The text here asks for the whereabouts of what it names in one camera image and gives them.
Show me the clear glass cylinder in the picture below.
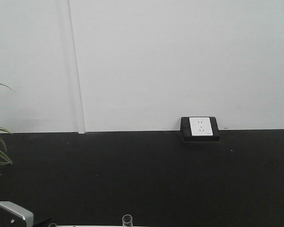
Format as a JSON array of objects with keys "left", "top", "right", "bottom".
[
  {"left": 48, "top": 223, "right": 57, "bottom": 227},
  {"left": 122, "top": 214, "right": 133, "bottom": 227}
]

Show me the black socket mounting box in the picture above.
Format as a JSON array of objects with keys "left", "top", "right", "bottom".
[{"left": 180, "top": 117, "right": 220, "bottom": 143}]

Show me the white wall power socket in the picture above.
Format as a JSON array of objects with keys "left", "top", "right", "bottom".
[{"left": 189, "top": 117, "right": 213, "bottom": 136}]

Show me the white wall cable conduit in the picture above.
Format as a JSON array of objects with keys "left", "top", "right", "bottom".
[{"left": 57, "top": 0, "right": 86, "bottom": 135}]

